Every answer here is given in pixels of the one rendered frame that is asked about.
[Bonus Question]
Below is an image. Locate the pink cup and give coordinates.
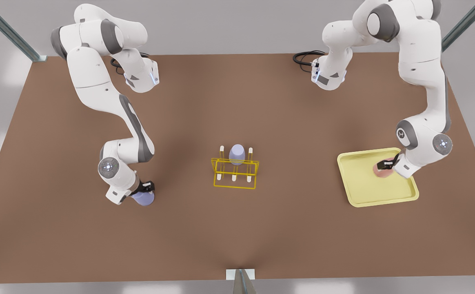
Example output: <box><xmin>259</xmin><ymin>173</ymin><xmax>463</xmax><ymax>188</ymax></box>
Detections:
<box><xmin>373</xmin><ymin>157</ymin><xmax>397</xmax><ymax>179</ymax></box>

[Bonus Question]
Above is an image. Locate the lavender cup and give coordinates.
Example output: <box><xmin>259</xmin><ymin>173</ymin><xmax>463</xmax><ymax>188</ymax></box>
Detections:
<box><xmin>131</xmin><ymin>191</ymin><xmax>155</xmax><ymax>206</ymax></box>
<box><xmin>229</xmin><ymin>145</ymin><xmax>245</xmax><ymax>165</ymax></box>

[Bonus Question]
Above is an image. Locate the pale yellow tray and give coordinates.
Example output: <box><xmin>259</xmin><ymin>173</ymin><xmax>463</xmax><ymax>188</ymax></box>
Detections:
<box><xmin>337</xmin><ymin>147</ymin><xmax>420</xmax><ymax>208</ymax></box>

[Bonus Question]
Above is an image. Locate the yellow wire cup rack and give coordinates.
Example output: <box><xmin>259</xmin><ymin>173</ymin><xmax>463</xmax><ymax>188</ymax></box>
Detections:
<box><xmin>211</xmin><ymin>146</ymin><xmax>259</xmax><ymax>189</ymax></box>

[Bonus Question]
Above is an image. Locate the black cable loop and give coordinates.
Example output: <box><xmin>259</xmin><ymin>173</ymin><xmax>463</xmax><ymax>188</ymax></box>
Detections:
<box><xmin>110</xmin><ymin>52</ymin><xmax>150</xmax><ymax>76</ymax></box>
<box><xmin>293</xmin><ymin>50</ymin><xmax>326</xmax><ymax>73</ymax></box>

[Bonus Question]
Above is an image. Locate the silver frame post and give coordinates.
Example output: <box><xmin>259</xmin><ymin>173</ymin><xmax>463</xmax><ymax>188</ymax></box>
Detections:
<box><xmin>0</xmin><ymin>0</ymin><xmax>47</xmax><ymax>62</ymax></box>
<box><xmin>226</xmin><ymin>269</ymin><xmax>256</xmax><ymax>294</ymax></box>
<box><xmin>442</xmin><ymin>0</ymin><xmax>475</xmax><ymax>52</ymax></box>

